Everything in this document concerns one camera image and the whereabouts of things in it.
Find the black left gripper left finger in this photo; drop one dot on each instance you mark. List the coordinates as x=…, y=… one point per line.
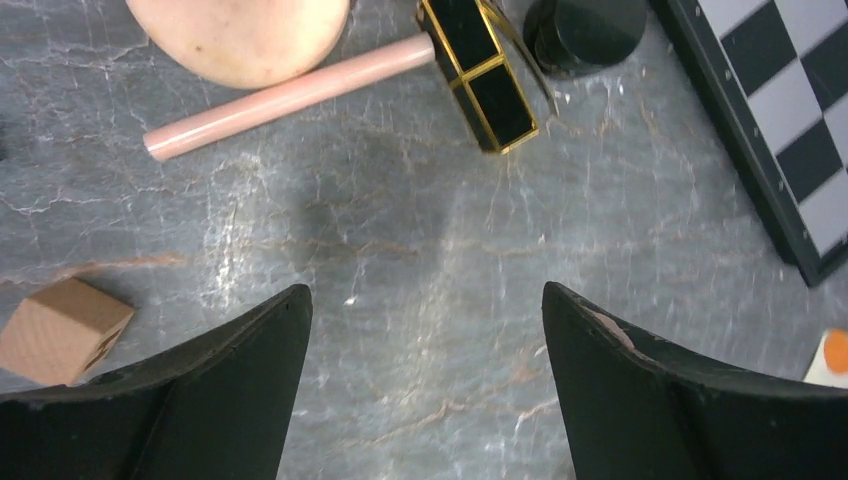
x=215, y=407

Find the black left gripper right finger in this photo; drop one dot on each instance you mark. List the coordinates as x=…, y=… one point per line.
x=616, y=384

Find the white orange sachet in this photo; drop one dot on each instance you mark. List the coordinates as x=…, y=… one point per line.
x=829, y=364

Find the round pink compact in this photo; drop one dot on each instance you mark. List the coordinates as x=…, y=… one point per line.
x=244, y=44

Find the black round cap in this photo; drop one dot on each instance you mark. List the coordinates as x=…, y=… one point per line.
x=578, y=38

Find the black gold lipstick case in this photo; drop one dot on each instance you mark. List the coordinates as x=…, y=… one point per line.
x=478, y=72

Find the pink lip pencil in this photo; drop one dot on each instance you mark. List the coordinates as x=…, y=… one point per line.
x=288, y=97

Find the small wooden cube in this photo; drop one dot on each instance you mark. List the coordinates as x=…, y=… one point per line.
x=59, y=333

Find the black grey chessboard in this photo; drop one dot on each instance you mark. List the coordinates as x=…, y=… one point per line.
x=772, y=76

